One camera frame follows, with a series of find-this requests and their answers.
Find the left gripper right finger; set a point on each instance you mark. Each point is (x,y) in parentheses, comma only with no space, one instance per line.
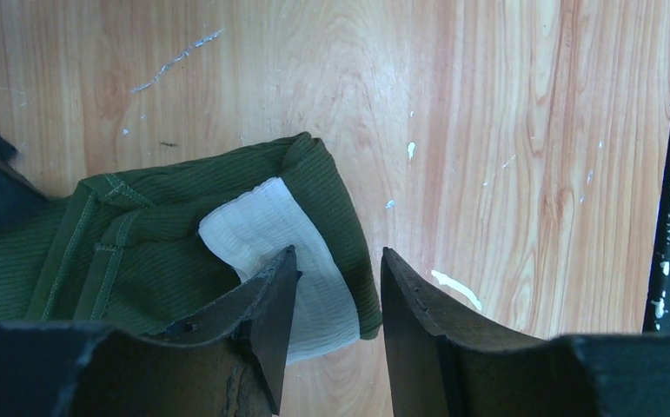
(445,359)

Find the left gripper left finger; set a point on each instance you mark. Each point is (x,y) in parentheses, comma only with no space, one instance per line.
(228,359)

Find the green underwear white waistband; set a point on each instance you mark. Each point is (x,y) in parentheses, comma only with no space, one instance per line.
(146,248)

